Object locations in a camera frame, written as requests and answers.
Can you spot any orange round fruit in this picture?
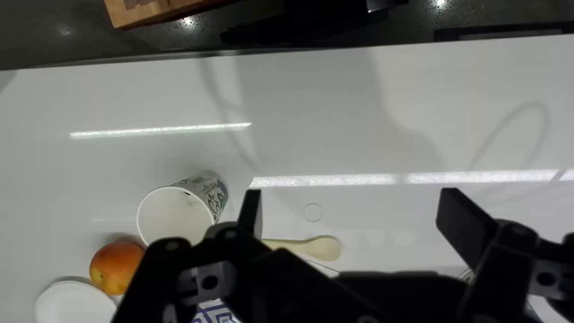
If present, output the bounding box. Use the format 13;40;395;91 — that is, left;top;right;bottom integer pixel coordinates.
88;238;147;297

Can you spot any floral paper cup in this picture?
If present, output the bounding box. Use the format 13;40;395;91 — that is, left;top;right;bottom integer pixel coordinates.
135;168;231;247

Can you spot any small white plate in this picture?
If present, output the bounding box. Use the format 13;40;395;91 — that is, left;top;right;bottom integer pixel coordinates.
34;275;120;323

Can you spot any pale wooden spoon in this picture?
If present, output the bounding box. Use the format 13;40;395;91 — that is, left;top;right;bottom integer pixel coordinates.
260;232;344;263

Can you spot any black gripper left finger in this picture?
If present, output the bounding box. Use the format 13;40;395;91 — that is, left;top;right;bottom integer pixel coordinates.
109;188;384;323

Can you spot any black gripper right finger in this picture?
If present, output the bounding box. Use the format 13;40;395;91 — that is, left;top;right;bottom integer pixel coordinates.
434;186;574;323

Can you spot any brown wooden box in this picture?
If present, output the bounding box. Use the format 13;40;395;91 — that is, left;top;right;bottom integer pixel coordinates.
102;0;240;30

